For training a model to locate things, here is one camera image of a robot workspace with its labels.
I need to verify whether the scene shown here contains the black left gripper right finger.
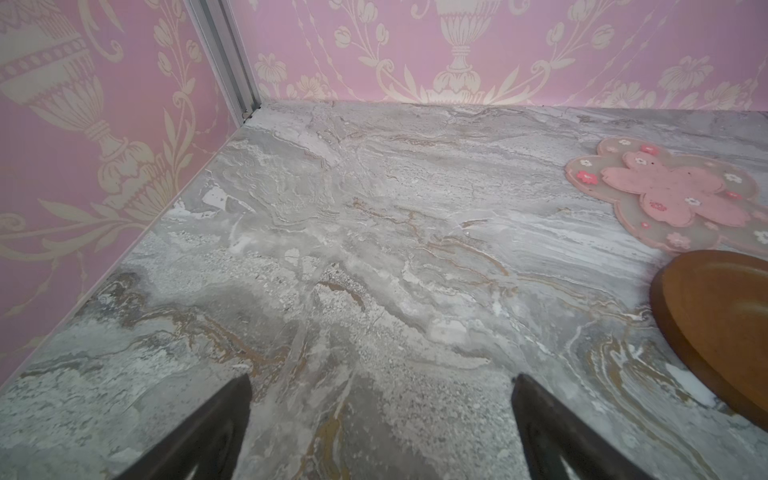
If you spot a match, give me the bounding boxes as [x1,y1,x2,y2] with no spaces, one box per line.
[511,374,651,480]

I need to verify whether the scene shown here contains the brown wooden round coaster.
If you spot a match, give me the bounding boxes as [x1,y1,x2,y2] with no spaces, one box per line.
[649,250,767,430]

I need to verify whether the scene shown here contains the pink flower silicone coaster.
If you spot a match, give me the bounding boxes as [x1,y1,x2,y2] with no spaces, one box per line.
[564,137,767,256]

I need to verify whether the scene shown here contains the aluminium left corner post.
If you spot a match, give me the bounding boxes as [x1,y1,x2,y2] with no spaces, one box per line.
[187,0,261,125]

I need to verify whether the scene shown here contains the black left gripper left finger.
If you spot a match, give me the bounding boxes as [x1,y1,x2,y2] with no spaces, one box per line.
[118,374,253,480]

